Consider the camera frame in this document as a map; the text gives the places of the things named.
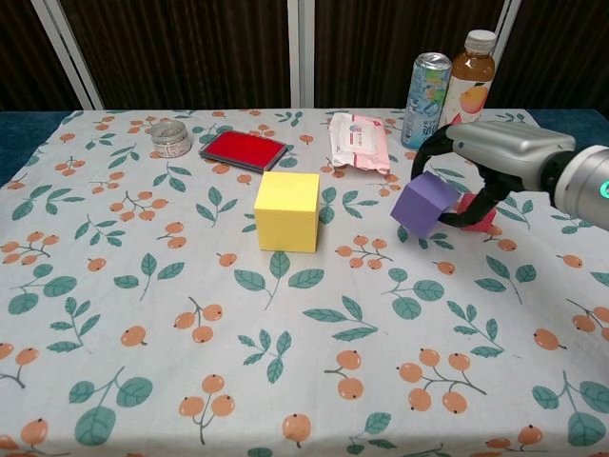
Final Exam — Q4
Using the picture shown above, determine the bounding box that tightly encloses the pink wet wipes pack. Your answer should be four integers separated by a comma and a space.
327, 111, 392, 173

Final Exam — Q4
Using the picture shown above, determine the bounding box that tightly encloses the red ink pad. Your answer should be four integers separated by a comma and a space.
198, 130, 289, 173

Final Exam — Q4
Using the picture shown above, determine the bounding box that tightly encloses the blue drink can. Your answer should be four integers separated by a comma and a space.
401, 50, 452, 149

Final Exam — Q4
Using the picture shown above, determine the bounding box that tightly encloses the yellow block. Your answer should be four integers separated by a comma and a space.
253, 170, 321, 252

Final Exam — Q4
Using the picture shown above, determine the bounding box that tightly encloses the floral fruit print tablecloth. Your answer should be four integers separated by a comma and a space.
0, 108, 609, 457

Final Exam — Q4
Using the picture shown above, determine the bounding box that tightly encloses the dark ribbed partition panel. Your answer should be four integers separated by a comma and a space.
45, 0, 302, 110
494, 0, 609, 113
300, 0, 515, 110
0, 0, 91, 113

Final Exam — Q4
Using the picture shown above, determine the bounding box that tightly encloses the orange tea bottle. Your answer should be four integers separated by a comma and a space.
442, 29, 497, 128

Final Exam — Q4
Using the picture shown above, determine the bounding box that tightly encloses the purple block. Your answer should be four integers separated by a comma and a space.
389, 171, 462, 239

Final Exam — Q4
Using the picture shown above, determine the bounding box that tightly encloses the pink small block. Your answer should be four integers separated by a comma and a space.
454, 192, 497, 233

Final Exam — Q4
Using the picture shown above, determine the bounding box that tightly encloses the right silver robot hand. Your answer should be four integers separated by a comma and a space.
411, 120, 577, 229

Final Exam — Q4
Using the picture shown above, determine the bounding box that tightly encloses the small clear glass bowl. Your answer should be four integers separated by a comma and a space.
150, 119, 190, 159

